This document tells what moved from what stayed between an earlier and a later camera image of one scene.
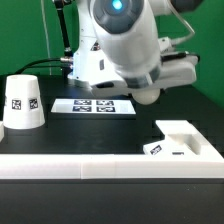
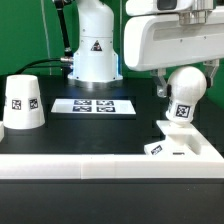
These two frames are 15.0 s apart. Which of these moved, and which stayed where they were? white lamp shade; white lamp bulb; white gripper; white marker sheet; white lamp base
Moved: white lamp bulb; white gripper
Stayed: white lamp base; white lamp shade; white marker sheet
